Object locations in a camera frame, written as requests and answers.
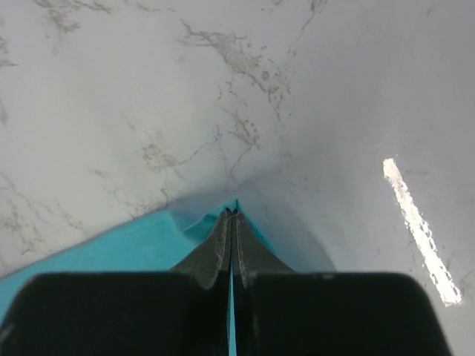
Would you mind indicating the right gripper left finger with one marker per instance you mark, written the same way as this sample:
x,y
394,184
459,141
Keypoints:
x,y
181,311

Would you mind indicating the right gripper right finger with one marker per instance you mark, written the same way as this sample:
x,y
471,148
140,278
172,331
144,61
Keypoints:
x,y
279,311

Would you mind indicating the teal t-shirt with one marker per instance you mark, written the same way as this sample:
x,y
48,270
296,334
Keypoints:
x,y
150,244

